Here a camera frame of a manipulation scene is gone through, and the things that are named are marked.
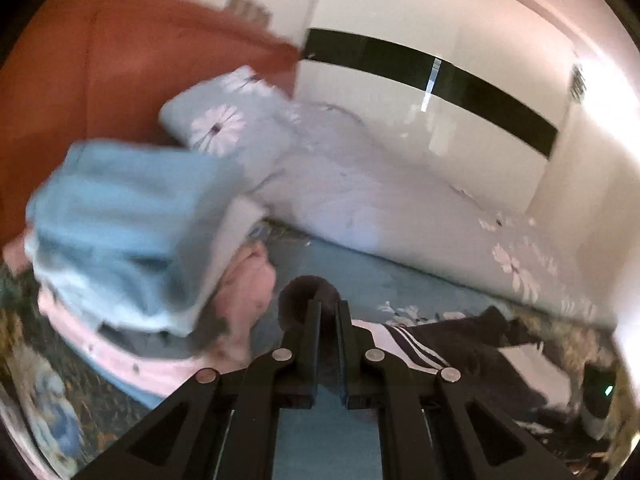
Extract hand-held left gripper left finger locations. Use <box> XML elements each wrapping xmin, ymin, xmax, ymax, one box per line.
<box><xmin>74</xmin><ymin>299</ymin><xmax>322</xmax><ymax>480</ymax></box>

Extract light blue floral quilt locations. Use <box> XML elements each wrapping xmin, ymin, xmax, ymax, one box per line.
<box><xmin>250</xmin><ymin>102</ymin><xmax>616</xmax><ymax>331</ymax></box>

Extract pink dotted folded garment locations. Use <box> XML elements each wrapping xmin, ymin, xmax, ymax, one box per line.
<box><xmin>2</xmin><ymin>232</ymin><xmax>277</xmax><ymax>401</ymax></box>

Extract light blue folded garment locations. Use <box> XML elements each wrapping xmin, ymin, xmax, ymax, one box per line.
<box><xmin>25</xmin><ymin>140</ymin><xmax>251</xmax><ymax>331</ymax></box>

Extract wall switch panel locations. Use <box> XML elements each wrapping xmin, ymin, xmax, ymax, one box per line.
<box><xmin>225</xmin><ymin>0</ymin><xmax>271</xmax><ymax>23</ymax></box>

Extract dark pants with white stripes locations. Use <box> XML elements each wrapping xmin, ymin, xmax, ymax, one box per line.
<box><xmin>277</xmin><ymin>275</ymin><xmax>586</xmax><ymax>413</ymax></box>

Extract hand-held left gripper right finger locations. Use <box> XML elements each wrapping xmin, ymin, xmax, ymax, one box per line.
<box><xmin>336</xmin><ymin>299</ymin><xmax>576</xmax><ymax>480</ymax></box>

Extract wooden headboard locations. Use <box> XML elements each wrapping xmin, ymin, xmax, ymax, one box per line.
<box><xmin>0</xmin><ymin>0</ymin><xmax>303</xmax><ymax>271</ymax></box>

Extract white wardrobe with black stripe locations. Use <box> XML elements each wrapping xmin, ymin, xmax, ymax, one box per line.
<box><xmin>292</xmin><ymin>0</ymin><xmax>601</xmax><ymax>221</ymax></box>

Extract light blue floral pillow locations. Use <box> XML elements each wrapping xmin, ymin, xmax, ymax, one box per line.
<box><xmin>159</xmin><ymin>65</ymin><xmax>306</xmax><ymax>161</ymax></box>

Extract dark grey folded garment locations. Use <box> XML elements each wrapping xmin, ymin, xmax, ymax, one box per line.
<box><xmin>97</xmin><ymin>325</ymin><xmax>201</xmax><ymax>361</ymax></box>

